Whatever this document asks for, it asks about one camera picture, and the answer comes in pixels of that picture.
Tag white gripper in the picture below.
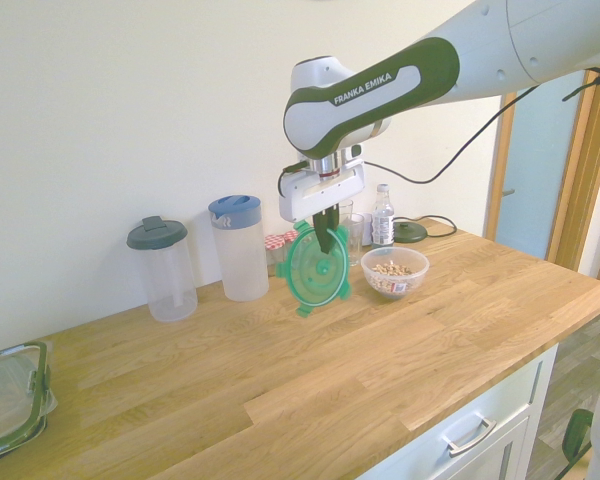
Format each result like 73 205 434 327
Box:
278 159 368 254

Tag wooden door frame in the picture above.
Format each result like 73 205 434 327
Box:
483 67 600 287

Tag rectangular container with green clips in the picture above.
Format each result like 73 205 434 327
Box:
0 341 60 467

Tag cereal rings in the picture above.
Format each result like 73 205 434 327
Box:
371 261 415 278

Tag white drawer with handle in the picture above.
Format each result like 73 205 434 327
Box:
353 343 562 480

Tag clear canister with dark lid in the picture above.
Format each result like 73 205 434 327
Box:
126 215 199 323

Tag frosted pitcher with blue lid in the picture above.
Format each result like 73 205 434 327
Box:
208 194 270 303

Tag short clear drinking glass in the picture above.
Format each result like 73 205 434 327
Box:
346 212 367 267

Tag frosted glass door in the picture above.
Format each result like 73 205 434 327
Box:
494 74 587 261

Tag silver drawer handle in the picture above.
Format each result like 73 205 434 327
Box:
441 417 498 458

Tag clear bottle with white cap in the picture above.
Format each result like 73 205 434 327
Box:
370 182 397 250

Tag black power base cable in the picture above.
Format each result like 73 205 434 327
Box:
414 215 459 238

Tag clear round food bowl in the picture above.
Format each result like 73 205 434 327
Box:
360 246 431 303

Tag silver vertical cabinet handle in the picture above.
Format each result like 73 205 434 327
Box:
528 360 544 407

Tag green round container lid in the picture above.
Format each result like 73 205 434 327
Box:
273 219 354 319

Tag dark round power base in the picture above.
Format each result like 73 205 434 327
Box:
391 221 428 245

